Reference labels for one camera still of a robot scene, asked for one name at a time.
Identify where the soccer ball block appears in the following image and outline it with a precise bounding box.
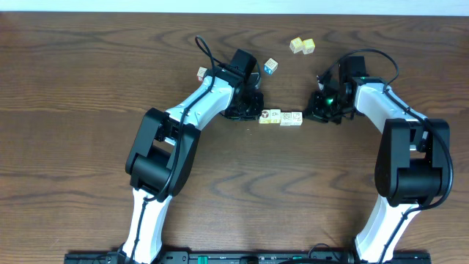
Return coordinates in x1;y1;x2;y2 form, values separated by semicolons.
259;109;271;124

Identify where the yellow-edged wooden block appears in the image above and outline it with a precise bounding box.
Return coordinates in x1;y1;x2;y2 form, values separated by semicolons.
270;109;281;124

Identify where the wooden 8 block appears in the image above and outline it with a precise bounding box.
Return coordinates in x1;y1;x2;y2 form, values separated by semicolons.
292;112;303;126

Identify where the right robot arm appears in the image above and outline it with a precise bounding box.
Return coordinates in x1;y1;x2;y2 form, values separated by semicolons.
303;49;454;263

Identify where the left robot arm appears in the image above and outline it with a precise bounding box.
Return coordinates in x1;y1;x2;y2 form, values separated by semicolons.
117;49;264;263

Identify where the blue X block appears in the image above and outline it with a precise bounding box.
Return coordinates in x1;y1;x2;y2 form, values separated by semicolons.
264;58;278;75

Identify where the red 3 block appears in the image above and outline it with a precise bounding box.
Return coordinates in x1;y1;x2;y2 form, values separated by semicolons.
196;67;207;81

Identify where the yellow block right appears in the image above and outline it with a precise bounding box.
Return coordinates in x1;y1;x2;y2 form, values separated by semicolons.
302;38;316;55

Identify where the yellow block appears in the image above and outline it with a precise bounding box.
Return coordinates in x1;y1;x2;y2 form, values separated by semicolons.
302;38;316;55
289;37;304;54

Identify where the yellow block left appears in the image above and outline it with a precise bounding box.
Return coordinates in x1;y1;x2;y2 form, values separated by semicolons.
289;37;304;54

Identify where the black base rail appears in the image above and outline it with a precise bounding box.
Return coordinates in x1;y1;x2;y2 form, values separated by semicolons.
64;250;433;264

